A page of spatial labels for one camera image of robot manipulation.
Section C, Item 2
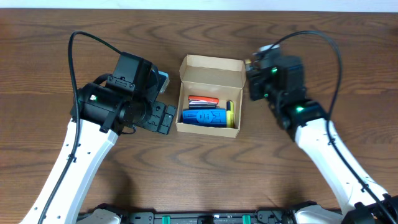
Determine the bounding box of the orange stapler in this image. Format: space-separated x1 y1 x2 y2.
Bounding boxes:
188 95 219 110

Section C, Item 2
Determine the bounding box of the yellow highlighter pen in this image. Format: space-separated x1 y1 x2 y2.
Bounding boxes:
226 101 234 128

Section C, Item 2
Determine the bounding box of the blue plastic staple remover block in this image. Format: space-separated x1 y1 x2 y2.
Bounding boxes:
182 109 227 128

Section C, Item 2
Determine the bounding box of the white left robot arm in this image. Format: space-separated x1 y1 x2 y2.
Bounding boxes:
22 52 176 223

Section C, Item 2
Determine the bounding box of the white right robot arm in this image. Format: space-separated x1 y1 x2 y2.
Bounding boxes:
244 56 397 223

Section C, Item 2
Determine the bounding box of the brown cardboard box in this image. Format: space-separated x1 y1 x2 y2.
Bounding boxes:
175 55 246 138

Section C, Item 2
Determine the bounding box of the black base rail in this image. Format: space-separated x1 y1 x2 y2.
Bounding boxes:
77 200 343 224

